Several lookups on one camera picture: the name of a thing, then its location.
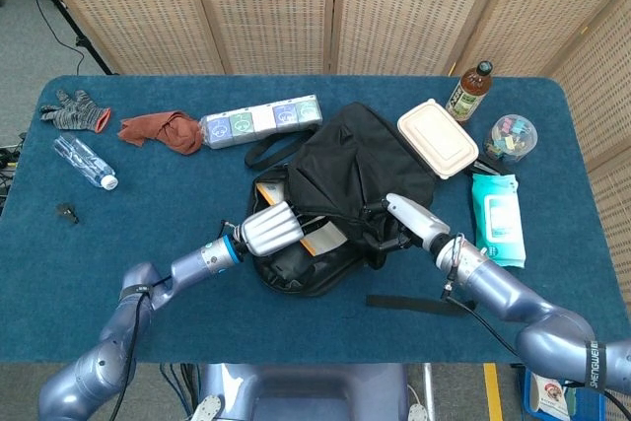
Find teal wet wipes pack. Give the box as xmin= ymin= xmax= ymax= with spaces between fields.
xmin=470 ymin=173 xmax=527 ymax=269

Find clear plastic water bottle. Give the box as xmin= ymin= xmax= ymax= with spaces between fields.
xmin=52 ymin=133 xmax=119 ymax=191

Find blue table cloth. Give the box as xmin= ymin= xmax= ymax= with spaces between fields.
xmin=0 ymin=74 xmax=631 ymax=366

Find black floor cables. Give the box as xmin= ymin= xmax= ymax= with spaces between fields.
xmin=0 ymin=132 xmax=26 ymax=205

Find small black binder clip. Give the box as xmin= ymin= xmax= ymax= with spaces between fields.
xmin=55 ymin=202 xmax=80 ymax=225

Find black fabric backpack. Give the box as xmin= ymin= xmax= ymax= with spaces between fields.
xmin=244 ymin=102 xmax=477 ymax=317

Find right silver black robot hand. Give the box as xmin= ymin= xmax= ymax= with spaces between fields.
xmin=364 ymin=192 xmax=452 ymax=257

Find blue floor box with packets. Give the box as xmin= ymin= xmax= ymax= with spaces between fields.
xmin=522 ymin=366 xmax=607 ymax=421

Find brown tea bottle green label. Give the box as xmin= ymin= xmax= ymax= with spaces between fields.
xmin=444 ymin=60 xmax=495 ymax=126

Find black stapler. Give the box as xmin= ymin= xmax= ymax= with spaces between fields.
xmin=465 ymin=157 xmax=504 ymax=178

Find rust brown cloth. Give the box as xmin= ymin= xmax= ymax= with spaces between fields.
xmin=116 ymin=109 xmax=205 ymax=157

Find beige lidded lunch box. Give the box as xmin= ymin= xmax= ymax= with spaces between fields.
xmin=396 ymin=98 xmax=480 ymax=180

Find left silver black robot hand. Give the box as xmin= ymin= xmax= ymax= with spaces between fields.
xmin=231 ymin=199 xmax=321 ymax=258

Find grey knit work glove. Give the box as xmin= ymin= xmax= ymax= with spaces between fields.
xmin=38 ymin=89 xmax=112 ymax=135

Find clear jar of binder clips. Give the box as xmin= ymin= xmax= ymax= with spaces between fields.
xmin=482 ymin=113 xmax=539 ymax=170

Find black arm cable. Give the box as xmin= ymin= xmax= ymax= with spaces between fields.
xmin=440 ymin=232 xmax=631 ymax=410
xmin=108 ymin=277 xmax=174 ymax=421

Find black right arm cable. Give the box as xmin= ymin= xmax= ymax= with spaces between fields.
xmin=440 ymin=232 xmax=631 ymax=410

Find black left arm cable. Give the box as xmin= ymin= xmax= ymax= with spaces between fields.
xmin=108 ymin=277 xmax=174 ymax=421

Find white and orange book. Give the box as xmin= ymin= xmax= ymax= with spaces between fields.
xmin=255 ymin=181 xmax=349 ymax=257

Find blue-grey robot torso base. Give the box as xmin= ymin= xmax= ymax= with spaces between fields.
xmin=189 ymin=363 xmax=435 ymax=421

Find wrapped tissue packs multipack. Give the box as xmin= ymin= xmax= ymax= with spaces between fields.
xmin=198 ymin=93 xmax=324 ymax=151

